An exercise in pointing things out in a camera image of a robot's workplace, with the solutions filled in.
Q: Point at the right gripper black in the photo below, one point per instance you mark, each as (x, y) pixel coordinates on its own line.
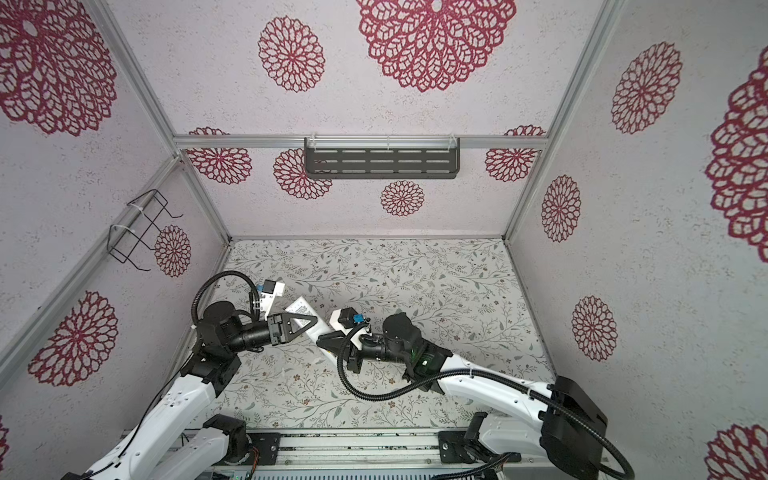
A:
(352, 346)

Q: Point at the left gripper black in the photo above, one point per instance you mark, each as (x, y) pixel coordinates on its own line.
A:
(274, 329)

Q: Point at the white remote control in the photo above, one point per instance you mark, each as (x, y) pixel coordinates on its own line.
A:
(303, 307)

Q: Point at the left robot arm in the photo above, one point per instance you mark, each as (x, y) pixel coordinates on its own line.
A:
(147, 453)

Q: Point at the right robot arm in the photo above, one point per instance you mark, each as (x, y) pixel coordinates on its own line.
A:
(557, 420)

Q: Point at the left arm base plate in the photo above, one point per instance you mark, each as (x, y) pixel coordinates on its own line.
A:
(260, 449)

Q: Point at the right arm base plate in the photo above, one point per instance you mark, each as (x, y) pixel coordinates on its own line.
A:
(454, 449)

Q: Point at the dark grey wall shelf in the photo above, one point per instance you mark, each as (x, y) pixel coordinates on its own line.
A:
(385, 159)

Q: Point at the black wire wall rack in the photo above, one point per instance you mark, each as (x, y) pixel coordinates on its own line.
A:
(125, 237)

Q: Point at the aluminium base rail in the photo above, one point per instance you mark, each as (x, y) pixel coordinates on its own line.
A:
(345, 453)

